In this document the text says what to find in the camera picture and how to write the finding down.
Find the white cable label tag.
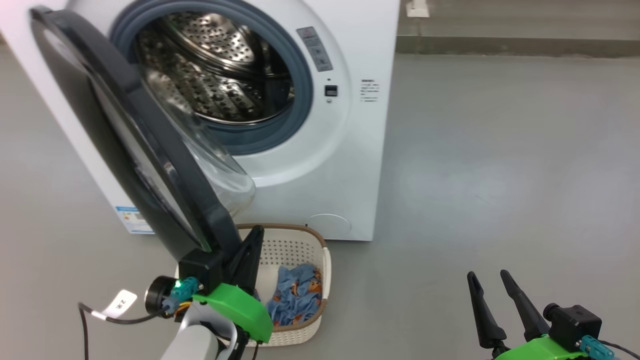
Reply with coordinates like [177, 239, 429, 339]
[102, 289, 138, 321]

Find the dark round glass washer door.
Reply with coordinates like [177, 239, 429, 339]
[29, 6, 257, 263]

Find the blue energy label sticker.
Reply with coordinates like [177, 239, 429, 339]
[115, 206, 155, 235]

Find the thin black cable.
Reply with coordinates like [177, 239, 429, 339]
[78, 302, 173, 360]
[597, 340, 640, 353]

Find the grey warning label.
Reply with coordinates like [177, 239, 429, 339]
[296, 26, 334, 72]

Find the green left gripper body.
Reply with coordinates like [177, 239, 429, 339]
[192, 283, 274, 345]

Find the teal cable connector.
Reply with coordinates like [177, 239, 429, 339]
[580, 336, 615, 360]
[167, 278, 200, 313]

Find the blue printed garment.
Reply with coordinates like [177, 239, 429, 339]
[266, 295, 321, 327]
[277, 264, 323, 303]

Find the white front-load washing machine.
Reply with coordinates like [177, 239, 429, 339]
[0, 0, 401, 242]

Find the round white filter cover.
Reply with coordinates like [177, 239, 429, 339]
[306, 213, 352, 237]

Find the cream perforated laundry basket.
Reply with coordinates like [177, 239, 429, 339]
[175, 223, 332, 348]

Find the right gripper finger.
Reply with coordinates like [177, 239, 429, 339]
[500, 269, 551, 343]
[466, 271, 508, 351]

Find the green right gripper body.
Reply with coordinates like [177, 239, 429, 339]
[490, 335, 591, 360]

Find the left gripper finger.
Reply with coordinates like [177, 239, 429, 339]
[225, 225, 265, 296]

